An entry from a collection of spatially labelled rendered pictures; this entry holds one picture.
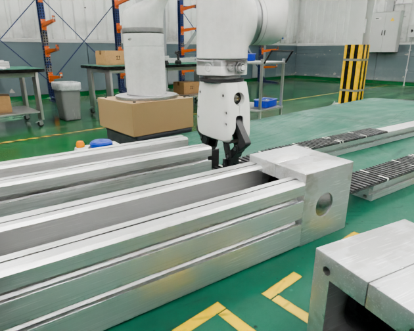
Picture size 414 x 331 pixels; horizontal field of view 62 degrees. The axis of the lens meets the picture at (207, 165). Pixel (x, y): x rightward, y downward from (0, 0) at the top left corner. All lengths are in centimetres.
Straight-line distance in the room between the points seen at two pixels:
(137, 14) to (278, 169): 72
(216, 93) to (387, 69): 1180
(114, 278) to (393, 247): 22
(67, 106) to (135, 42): 457
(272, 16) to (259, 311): 44
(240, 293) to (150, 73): 79
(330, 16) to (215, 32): 1278
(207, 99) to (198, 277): 33
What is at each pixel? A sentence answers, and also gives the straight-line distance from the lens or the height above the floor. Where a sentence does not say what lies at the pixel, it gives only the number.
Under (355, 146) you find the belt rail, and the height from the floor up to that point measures 79.
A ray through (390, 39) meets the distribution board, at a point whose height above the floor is 131.
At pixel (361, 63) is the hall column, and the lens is 704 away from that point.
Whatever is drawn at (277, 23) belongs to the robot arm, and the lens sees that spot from 61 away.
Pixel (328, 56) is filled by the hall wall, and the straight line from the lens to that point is 1321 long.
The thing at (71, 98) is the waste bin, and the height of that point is 32.
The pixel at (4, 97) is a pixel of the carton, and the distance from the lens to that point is 533.
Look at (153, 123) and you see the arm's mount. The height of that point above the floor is 81.
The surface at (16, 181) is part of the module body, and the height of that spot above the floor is 86.
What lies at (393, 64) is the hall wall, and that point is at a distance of 1226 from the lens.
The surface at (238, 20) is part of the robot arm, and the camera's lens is 57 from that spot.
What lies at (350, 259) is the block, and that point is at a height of 87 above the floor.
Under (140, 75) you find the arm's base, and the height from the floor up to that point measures 94.
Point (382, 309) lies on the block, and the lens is 25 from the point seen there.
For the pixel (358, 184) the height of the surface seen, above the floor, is 81.
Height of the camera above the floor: 101
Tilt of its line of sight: 18 degrees down
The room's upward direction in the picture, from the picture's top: straight up
